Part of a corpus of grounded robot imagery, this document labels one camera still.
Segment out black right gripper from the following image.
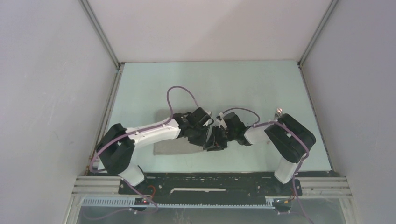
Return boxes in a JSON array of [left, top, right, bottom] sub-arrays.
[[206, 125, 236, 152]]

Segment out grey cloth napkin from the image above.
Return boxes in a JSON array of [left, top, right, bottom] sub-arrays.
[[153, 108, 214, 156]]

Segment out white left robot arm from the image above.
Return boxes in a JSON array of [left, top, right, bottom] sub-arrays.
[[95, 107, 214, 194]]

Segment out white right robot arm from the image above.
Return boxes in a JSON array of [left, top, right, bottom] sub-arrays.
[[204, 112, 316, 195]]

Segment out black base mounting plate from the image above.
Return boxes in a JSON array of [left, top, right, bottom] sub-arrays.
[[136, 172, 302, 205]]

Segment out right small circuit board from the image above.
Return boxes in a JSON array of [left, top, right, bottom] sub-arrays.
[[273, 199, 293, 206]]

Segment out small circuit board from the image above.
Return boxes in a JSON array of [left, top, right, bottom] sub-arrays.
[[134, 198, 151, 206], [273, 199, 293, 206]]

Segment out left small circuit board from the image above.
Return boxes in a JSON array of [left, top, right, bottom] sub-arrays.
[[134, 198, 151, 206]]

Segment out fork with pink handle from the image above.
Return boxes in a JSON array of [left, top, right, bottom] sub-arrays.
[[274, 108, 283, 120]]

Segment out white slotted cable duct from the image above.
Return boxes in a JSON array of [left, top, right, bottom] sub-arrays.
[[81, 197, 274, 209]]

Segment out right aluminium frame post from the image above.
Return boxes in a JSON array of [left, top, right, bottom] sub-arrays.
[[297, 0, 339, 69]]

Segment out aluminium frame post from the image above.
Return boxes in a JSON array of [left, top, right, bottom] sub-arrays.
[[297, 0, 339, 69], [79, 0, 121, 70]]

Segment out left aluminium frame post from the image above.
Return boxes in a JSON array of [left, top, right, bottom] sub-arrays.
[[79, 0, 121, 70]]

